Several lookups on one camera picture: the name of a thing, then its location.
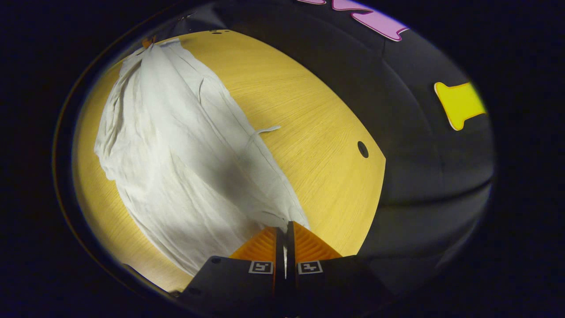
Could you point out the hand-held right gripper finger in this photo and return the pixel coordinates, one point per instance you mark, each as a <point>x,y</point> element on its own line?
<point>280,265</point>
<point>290,265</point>

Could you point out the white jeans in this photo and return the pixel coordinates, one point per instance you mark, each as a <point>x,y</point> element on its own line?
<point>185,168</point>

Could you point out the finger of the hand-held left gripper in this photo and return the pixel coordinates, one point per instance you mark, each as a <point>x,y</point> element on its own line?
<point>148,42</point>

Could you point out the black backdrop cloth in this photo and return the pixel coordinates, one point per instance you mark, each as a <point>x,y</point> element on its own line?
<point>419,176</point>

